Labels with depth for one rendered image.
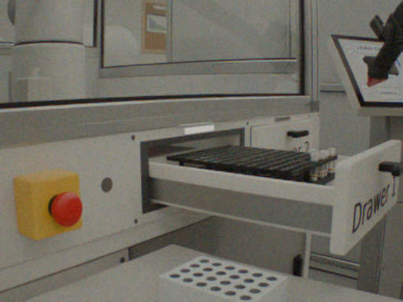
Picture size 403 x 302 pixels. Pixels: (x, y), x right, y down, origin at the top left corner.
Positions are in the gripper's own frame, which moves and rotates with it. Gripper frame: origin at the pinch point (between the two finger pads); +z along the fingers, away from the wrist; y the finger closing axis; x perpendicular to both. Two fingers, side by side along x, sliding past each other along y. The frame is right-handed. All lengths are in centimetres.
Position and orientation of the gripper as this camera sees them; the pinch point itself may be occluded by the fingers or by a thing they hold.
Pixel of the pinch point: (369, 84)
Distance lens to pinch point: 137.9
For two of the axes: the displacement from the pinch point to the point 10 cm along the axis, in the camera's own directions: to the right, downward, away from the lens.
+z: -1.5, 5.2, 8.4
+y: -9.8, 0.3, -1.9
